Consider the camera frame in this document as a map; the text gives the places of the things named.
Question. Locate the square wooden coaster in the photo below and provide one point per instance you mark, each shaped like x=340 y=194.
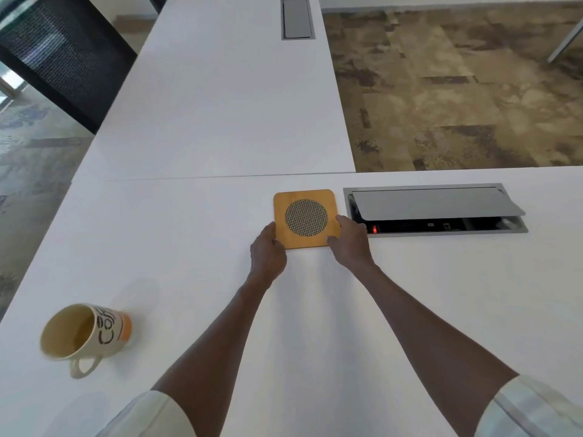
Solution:
x=284 y=200

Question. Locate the person's right hand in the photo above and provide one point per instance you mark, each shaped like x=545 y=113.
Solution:
x=353 y=245

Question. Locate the large white table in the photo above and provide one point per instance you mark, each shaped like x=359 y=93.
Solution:
x=455 y=291

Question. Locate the person's right forearm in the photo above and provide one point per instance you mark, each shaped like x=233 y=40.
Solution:
x=432 y=350

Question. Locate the person's left forearm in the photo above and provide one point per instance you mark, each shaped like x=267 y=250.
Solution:
x=209 y=355

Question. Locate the person's right shirt sleeve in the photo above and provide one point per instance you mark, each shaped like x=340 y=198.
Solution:
x=528 y=411

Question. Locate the narrow white table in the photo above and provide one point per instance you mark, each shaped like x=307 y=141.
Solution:
x=218 y=95

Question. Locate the white slanted post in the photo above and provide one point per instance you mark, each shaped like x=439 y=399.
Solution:
x=567 y=40

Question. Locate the person's left shirt sleeve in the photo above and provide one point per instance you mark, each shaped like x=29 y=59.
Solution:
x=150 y=418

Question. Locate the person's left hand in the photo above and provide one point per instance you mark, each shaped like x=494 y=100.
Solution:
x=266 y=259

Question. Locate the glass window wall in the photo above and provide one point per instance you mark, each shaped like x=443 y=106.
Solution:
x=7 y=86

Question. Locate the cream coffee mug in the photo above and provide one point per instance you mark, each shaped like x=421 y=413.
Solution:
x=91 y=332

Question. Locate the person's shirt sleeve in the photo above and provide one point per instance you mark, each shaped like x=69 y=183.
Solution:
x=150 y=418
x=528 y=411

